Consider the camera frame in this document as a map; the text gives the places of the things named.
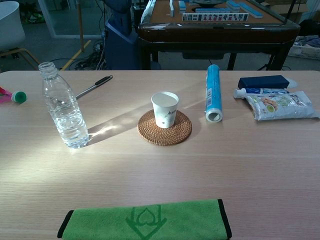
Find clear plastic bottle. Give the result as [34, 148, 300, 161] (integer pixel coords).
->
[37, 61, 90, 149]

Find white paper cup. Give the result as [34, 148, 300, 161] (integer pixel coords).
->
[150, 91, 180, 129]

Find round woven rattan coaster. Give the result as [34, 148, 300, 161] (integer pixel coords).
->
[137, 109, 193, 146]

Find blue cylindrical wrap roll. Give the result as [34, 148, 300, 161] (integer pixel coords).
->
[205, 64, 223, 124]

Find white blue toothpaste tube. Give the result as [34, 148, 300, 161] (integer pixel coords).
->
[233, 87, 291, 100]

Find dark wooden mahjong table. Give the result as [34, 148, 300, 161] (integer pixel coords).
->
[137, 0, 301, 71]

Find dark blue rectangular box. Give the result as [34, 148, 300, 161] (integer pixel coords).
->
[237, 74, 291, 90]

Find face-up mahjong tile row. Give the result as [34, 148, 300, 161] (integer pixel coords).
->
[182, 12, 250, 22]

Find green microfiber cloth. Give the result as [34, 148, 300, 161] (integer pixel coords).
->
[57, 198, 233, 240]

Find white snack bag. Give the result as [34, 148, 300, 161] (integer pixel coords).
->
[244, 90, 318, 122]

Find feather shuttlecock green base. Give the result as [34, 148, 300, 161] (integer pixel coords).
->
[0, 86, 28, 105]

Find white plastic basket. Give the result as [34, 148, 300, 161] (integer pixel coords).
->
[287, 42, 320, 60]

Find white chair wooden legs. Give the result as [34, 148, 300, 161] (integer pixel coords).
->
[0, 0, 41, 72]

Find steel ladle black handle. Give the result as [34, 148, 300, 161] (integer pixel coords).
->
[75, 74, 114, 100]

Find tangled black floor cables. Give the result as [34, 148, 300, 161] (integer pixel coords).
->
[44, 41, 109, 71]

